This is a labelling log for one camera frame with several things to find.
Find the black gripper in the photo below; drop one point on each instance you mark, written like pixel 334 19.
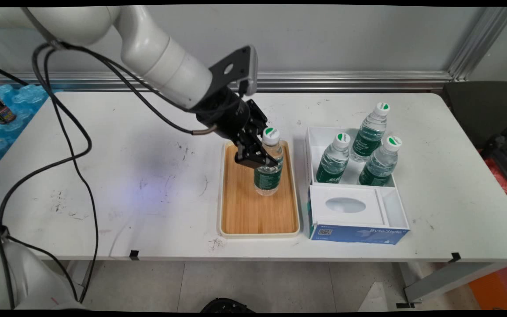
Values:
pixel 225 114

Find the blue tissue box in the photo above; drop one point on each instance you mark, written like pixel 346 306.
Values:
pixel 359 234

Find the green label water bottle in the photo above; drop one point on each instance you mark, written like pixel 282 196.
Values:
pixel 333 160
pixel 370 134
pixel 380 165
pixel 269 178

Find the grey metal table leg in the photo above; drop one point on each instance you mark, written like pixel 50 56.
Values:
pixel 447 279

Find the black tape piece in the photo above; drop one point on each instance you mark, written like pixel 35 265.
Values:
pixel 456 257
pixel 134 254

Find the blue plastic packaging sheet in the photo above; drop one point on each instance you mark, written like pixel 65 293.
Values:
pixel 16 127

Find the red bag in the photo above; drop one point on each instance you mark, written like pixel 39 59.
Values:
pixel 502 180

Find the black object on floor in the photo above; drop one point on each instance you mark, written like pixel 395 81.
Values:
pixel 227 305

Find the horizontal aluminium frame rail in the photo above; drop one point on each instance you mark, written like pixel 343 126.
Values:
pixel 346 80

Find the diagonal aluminium frame post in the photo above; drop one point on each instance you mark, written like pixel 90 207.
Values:
pixel 482 44

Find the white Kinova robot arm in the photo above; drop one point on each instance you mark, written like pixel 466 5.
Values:
pixel 161 53

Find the wooden tray with white rim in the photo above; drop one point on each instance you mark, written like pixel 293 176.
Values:
pixel 253 211

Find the orange floor panel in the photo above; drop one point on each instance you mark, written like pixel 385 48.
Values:
pixel 500 288

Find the white compartment organizer box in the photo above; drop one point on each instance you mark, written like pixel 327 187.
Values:
pixel 346 204

